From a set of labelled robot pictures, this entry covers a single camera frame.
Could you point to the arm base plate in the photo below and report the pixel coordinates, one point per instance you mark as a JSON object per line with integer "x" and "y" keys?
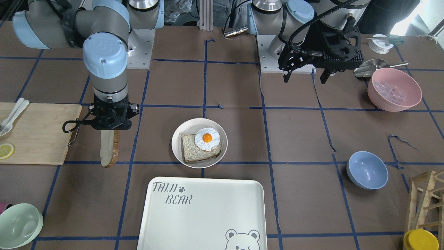
{"x": 269, "y": 48}
{"x": 140, "y": 45}

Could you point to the bread slice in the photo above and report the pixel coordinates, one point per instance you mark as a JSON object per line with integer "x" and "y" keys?
{"x": 192, "y": 153}
{"x": 109, "y": 147}

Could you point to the cream round plate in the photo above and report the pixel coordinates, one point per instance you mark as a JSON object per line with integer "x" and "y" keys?
{"x": 192, "y": 127}

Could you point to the metal scoop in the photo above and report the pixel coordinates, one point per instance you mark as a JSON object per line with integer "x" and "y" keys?
{"x": 367, "y": 68}

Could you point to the aluminium frame post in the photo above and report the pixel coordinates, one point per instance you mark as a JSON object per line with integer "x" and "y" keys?
{"x": 206, "y": 15}

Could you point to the wooden cutting board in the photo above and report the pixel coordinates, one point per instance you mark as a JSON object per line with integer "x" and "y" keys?
{"x": 37, "y": 134}

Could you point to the pink bowl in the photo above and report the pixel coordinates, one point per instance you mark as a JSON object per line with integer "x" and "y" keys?
{"x": 392, "y": 90}

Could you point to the wooden dish rack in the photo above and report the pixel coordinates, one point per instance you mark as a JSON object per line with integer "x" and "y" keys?
{"x": 425, "y": 194}

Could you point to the cream bear tray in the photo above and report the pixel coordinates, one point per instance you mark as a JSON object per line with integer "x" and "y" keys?
{"x": 203, "y": 214}

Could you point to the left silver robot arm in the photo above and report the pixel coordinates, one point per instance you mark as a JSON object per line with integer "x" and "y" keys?
{"x": 291, "y": 20}

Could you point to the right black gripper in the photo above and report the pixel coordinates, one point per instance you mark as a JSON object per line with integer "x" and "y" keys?
{"x": 132, "y": 110}

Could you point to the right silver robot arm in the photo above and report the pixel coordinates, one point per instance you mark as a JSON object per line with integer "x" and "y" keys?
{"x": 103, "y": 33}

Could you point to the fried egg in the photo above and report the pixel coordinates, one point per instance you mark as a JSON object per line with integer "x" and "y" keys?
{"x": 207, "y": 139}

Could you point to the green bowl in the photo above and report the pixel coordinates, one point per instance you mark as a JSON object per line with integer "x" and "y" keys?
{"x": 19, "y": 225}

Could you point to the lemon half slice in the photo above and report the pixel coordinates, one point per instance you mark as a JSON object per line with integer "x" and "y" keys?
{"x": 6, "y": 150}

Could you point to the bread slice on plate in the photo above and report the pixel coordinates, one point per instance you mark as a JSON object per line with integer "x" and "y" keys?
{"x": 192, "y": 153}

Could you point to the white plastic fork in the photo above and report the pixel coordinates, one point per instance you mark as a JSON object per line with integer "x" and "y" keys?
{"x": 9, "y": 125}

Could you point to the blue bowl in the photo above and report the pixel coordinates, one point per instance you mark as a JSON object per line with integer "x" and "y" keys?
{"x": 367, "y": 170}

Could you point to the tape roll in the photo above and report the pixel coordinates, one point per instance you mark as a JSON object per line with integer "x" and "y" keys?
{"x": 377, "y": 43}

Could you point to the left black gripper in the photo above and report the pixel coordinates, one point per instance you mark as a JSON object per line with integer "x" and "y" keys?
{"x": 309, "y": 41}

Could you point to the yellow cup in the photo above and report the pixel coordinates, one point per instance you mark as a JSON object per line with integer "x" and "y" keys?
{"x": 420, "y": 239}

